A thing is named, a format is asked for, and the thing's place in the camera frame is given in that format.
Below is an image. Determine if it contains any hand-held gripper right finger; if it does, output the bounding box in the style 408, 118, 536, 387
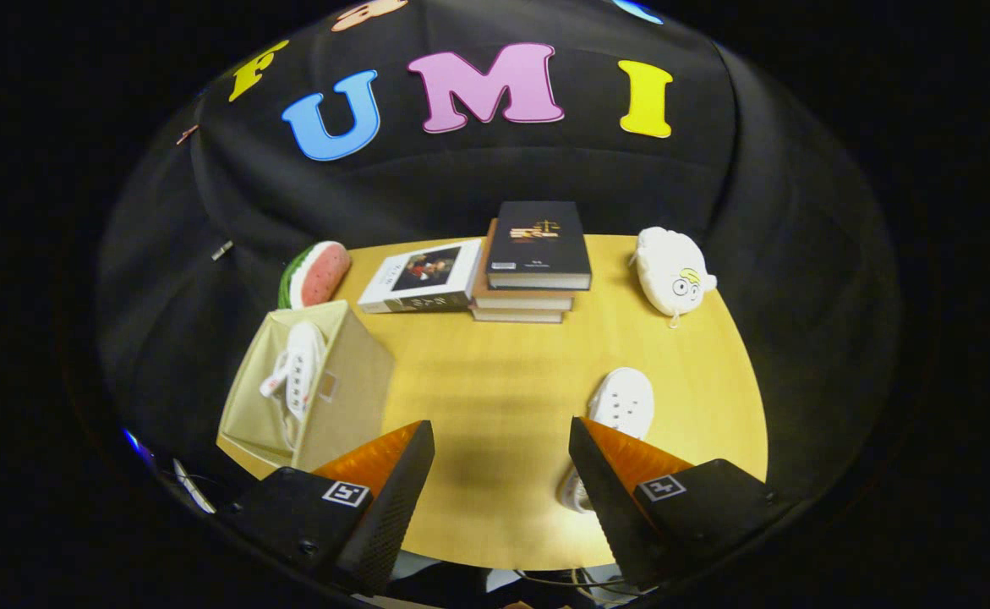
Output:
568, 415, 787, 593

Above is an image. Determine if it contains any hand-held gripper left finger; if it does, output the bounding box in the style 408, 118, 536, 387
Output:
217, 420, 436, 597

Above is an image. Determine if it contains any white canvas shoe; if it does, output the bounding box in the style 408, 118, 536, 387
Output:
556, 367, 656, 514
259, 320, 327, 424

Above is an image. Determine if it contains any beige fabric storage box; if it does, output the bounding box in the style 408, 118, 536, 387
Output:
216, 299, 396, 475

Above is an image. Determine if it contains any thick book under stack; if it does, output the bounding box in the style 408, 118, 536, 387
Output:
469, 304, 566, 324

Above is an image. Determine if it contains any white portrait cover book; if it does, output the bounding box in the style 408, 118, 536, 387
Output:
357, 238, 484, 315

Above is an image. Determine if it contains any brown cover book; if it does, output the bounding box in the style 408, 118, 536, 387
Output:
471, 218, 576, 312

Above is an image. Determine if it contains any white plush face toy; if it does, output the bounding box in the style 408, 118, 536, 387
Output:
627, 226, 719, 329

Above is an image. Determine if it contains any watermelon slice plush toy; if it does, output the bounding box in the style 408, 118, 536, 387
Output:
278, 240, 352, 310

